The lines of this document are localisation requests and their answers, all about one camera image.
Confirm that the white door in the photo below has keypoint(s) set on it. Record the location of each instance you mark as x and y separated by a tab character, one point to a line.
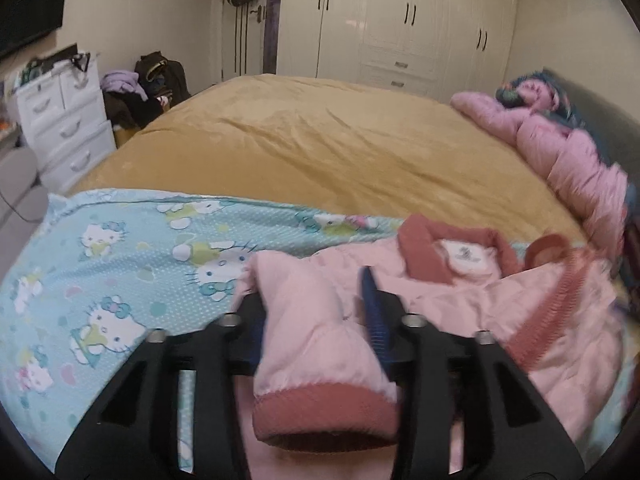
245	40

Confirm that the pink padded jacket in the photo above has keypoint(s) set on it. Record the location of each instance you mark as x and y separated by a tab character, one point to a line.
310	320

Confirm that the black television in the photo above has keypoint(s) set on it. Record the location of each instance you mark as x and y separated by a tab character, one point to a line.
30	0

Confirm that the tan bed cover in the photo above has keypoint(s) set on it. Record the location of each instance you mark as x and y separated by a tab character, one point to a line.
325	145

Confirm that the grey headboard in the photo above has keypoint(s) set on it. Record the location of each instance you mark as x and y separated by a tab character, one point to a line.
610	120

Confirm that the dark clothes pile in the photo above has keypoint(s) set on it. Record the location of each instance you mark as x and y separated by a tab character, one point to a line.
135	110

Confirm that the dark backpack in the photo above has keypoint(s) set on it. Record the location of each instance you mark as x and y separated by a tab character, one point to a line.
162	75

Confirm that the white chest of drawers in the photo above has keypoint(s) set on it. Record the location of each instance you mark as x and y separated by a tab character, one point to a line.
70	125

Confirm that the blue cartoon print sheet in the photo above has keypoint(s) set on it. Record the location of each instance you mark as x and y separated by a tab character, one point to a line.
125	260

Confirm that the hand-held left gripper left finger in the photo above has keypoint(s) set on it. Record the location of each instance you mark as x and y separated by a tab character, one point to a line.
235	345

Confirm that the white wardrobe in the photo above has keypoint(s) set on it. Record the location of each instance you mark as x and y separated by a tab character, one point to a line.
400	10

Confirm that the multicoloured floral pillow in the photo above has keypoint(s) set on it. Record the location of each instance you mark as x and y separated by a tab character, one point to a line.
510	95

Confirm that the pink quilt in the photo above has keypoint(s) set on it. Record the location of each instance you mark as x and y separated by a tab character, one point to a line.
565	160

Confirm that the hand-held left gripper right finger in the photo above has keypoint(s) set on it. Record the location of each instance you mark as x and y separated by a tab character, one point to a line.
375	310

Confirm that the purple cloth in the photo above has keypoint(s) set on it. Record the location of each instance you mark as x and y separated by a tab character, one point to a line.
122	82

